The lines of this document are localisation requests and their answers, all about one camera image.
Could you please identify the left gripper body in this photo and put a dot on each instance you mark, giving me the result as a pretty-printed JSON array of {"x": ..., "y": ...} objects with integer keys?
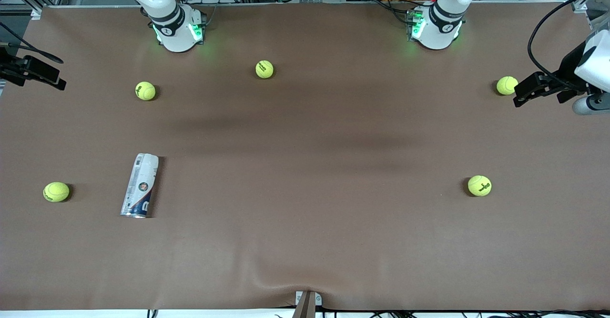
[{"x": 570, "y": 68}]

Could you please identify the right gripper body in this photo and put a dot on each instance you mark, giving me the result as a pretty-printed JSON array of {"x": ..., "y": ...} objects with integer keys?
[{"x": 10, "y": 68}]

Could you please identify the white blue tennis ball can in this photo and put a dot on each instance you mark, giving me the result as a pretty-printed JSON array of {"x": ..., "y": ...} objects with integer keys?
[{"x": 140, "y": 184}]

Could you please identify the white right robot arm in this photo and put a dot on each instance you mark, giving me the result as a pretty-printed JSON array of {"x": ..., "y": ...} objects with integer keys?
[{"x": 174, "y": 32}]

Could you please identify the yellow tennis ball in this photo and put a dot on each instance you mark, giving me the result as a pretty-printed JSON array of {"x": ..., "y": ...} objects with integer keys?
[
  {"x": 264, "y": 69},
  {"x": 479, "y": 185},
  {"x": 507, "y": 85},
  {"x": 56, "y": 191},
  {"x": 145, "y": 90}
]

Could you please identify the grey corner clamp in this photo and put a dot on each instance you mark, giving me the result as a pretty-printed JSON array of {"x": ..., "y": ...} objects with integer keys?
[
  {"x": 580, "y": 6},
  {"x": 36, "y": 14}
]

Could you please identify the brown table mat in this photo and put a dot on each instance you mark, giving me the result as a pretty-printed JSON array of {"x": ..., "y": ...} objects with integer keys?
[{"x": 305, "y": 222}]

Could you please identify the brown mounting bar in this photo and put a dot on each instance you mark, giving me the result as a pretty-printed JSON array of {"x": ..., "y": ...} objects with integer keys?
[{"x": 305, "y": 308}]

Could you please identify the grey metal bracket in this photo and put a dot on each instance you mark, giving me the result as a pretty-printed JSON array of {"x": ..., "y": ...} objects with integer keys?
[{"x": 318, "y": 299}]

